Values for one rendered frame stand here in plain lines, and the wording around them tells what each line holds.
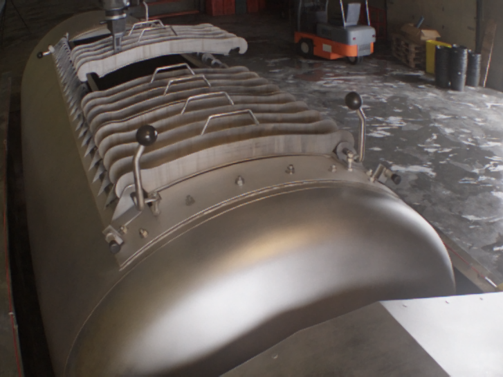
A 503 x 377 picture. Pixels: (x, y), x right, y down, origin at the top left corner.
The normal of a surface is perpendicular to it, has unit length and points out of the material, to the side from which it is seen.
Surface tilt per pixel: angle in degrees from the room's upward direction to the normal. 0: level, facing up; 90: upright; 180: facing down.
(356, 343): 0
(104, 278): 40
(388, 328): 0
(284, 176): 3
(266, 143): 90
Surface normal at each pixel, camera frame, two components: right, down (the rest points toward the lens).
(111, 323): -0.49, -0.33
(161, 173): 0.38, 0.42
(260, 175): -0.04, -0.88
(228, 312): 0.19, 0.06
